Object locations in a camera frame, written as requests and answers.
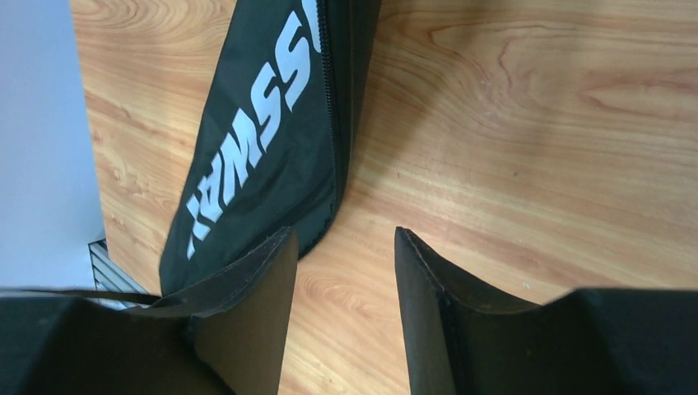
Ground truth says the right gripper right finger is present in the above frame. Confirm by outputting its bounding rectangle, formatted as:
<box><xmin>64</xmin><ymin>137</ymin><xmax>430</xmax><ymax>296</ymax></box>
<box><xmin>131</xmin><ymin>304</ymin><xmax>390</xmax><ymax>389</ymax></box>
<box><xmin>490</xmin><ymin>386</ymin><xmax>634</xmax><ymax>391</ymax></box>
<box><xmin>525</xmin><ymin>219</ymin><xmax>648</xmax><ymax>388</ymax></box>
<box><xmin>394</xmin><ymin>227</ymin><xmax>697</xmax><ymax>394</ymax></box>

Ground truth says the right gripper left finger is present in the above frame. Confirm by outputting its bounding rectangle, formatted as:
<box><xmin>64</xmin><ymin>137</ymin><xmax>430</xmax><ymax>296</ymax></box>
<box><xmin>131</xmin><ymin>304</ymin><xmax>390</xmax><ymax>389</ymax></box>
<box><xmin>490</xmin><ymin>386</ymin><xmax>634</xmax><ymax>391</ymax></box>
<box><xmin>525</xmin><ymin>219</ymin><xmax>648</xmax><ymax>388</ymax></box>
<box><xmin>1</xmin><ymin>227</ymin><xmax>298</xmax><ymax>394</ymax></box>

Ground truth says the black Crossway racket bag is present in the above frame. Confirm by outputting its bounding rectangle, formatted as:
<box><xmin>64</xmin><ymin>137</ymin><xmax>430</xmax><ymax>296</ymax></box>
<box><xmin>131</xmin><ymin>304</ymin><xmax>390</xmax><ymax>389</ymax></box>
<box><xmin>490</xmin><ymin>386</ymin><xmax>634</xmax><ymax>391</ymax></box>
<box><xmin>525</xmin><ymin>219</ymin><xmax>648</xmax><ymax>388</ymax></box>
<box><xmin>159</xmin><ymin>1</ymin><xmax>381</xmax><ymax>295</ymax></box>

